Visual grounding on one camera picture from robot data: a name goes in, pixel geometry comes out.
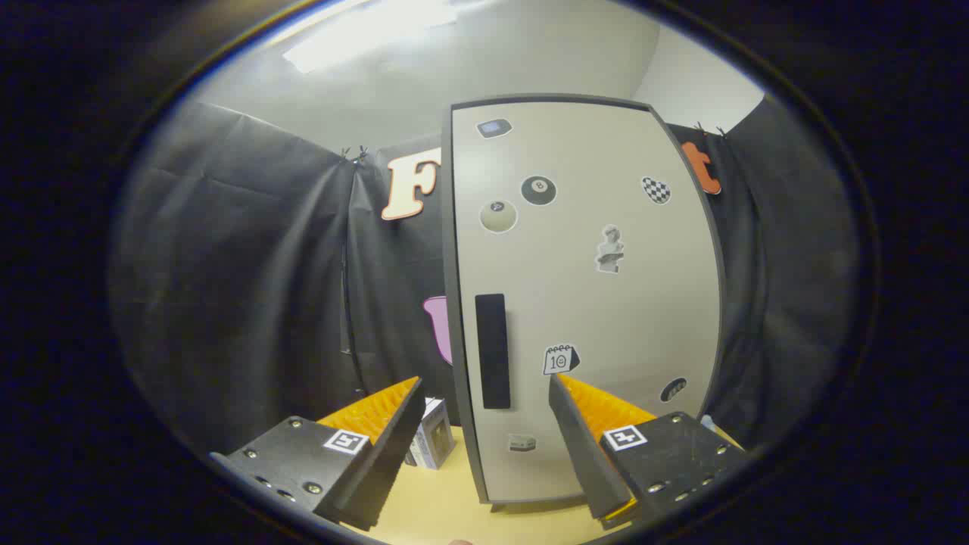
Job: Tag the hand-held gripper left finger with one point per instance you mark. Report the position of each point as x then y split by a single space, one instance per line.
386 462

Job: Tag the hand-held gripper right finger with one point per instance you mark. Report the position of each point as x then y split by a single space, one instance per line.
587 454

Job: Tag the light grey cabinet door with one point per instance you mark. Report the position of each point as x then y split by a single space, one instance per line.
606 318

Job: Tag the blue spine book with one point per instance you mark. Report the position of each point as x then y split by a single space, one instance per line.
415 446

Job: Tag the white spine book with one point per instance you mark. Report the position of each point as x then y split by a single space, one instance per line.
439 443

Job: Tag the dark grey cabinet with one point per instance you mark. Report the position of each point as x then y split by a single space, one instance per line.
457 356

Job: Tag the black backdrop cloth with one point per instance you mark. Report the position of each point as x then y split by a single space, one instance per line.
227 265

